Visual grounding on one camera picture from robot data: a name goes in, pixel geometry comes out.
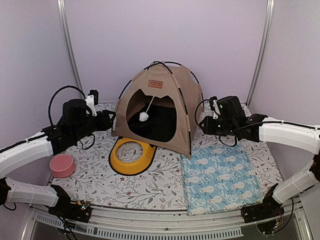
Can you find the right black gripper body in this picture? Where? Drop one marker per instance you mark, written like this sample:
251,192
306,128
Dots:
208,125

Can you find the beige fabric pet tent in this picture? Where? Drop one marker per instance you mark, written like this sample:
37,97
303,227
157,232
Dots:
157,130

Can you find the blue snowman pattern mat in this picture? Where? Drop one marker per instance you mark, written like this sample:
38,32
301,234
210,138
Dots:
219,179

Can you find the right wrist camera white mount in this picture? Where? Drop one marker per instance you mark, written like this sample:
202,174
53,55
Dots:
214,107

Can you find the yellow pet bowl stand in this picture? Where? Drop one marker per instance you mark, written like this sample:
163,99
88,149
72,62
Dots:
130,157

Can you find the white pompom hanging toy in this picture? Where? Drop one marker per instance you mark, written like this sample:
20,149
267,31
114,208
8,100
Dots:
143,116

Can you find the right aluminium frame post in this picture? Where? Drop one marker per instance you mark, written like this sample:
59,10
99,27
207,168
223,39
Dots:
270,4

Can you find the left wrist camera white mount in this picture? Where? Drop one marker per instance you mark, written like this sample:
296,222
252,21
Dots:
90,105

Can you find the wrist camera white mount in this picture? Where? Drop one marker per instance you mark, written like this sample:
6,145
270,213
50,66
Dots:
90,105
214,107

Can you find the aluminium frame post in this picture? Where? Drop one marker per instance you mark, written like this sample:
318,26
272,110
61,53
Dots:
270,4
62,13

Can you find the left aluminium frame post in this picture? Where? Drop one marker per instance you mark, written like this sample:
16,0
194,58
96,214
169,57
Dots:
62,13

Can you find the aluminium front rail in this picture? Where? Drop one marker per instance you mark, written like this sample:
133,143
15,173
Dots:
108,223

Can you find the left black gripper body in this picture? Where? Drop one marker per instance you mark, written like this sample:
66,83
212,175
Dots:
103,120

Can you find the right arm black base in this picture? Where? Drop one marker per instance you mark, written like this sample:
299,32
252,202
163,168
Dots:
269,208

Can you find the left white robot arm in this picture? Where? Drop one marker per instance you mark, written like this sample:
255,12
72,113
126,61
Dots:
17,155

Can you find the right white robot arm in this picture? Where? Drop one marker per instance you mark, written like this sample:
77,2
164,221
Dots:
299,137

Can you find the pink round bowl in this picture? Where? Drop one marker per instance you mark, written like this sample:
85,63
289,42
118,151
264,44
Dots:
62,166

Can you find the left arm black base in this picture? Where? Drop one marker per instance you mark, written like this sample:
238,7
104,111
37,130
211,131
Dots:
65,208

